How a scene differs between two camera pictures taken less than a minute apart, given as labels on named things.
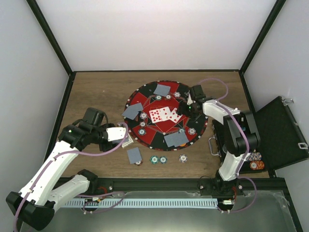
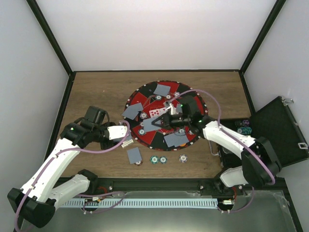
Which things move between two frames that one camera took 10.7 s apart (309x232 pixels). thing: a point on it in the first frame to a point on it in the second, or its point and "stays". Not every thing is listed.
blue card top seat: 161,90 stays
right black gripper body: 189,112 to 172,123
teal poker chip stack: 154,159 stays
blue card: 134,155 stays
